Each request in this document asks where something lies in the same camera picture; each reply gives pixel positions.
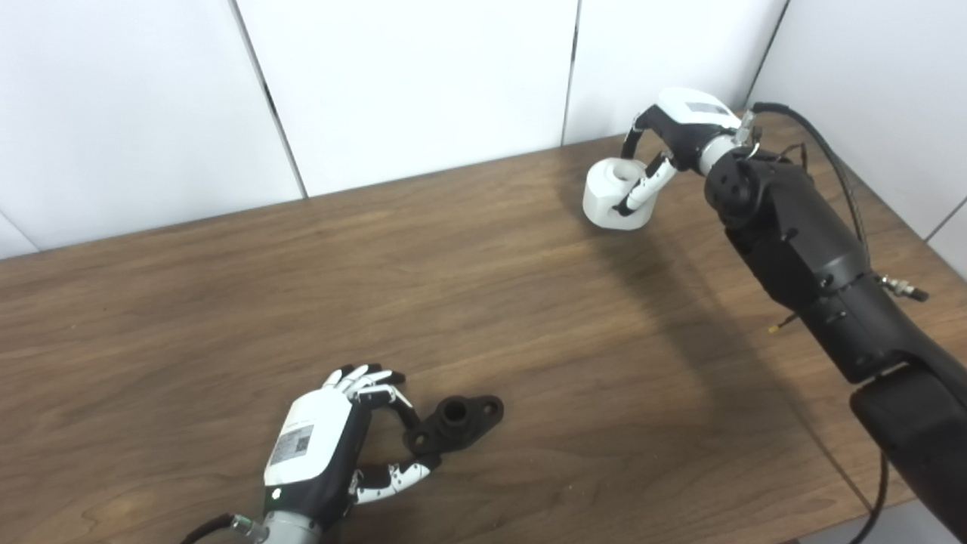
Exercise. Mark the round white piece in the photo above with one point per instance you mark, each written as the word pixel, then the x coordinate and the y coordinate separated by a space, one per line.
pixel 604 200

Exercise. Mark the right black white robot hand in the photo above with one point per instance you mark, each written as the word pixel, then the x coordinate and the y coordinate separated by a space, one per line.
pixel 691 125

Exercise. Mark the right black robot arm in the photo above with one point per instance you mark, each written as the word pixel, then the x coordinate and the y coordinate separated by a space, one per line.
pixel 816 257

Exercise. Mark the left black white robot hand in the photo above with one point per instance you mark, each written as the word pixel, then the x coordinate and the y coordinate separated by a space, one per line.
pixel 310 446

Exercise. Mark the black flanged holder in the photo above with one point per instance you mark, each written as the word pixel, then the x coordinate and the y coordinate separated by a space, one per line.
pixel 461 423

